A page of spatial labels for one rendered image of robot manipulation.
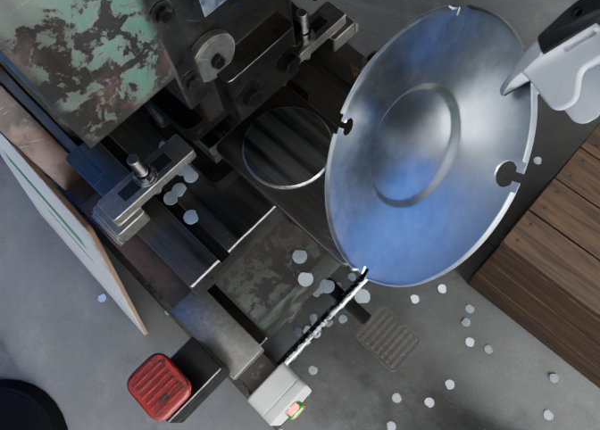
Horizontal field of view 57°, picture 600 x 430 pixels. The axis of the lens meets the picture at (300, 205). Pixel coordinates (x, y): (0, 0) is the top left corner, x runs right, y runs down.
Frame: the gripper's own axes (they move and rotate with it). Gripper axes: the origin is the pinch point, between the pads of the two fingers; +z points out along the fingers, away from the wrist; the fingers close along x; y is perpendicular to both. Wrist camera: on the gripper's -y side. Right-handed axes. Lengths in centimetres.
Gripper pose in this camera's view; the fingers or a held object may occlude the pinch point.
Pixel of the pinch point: (516, 79)
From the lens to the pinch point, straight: 51.5
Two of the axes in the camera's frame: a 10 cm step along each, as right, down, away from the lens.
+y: 1.3, 9.2, -3.7
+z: -6.5, 3.6, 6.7
